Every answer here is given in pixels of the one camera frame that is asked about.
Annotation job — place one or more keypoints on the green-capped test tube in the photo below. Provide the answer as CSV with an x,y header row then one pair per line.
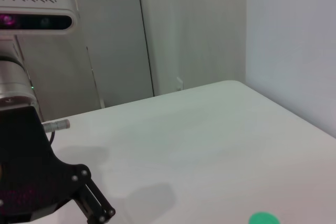
x,y
263,218

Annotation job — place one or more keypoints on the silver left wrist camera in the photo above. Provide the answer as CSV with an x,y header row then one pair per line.
x,y
39,9

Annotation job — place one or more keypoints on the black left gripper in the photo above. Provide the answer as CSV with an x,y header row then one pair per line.
x,y
23,169

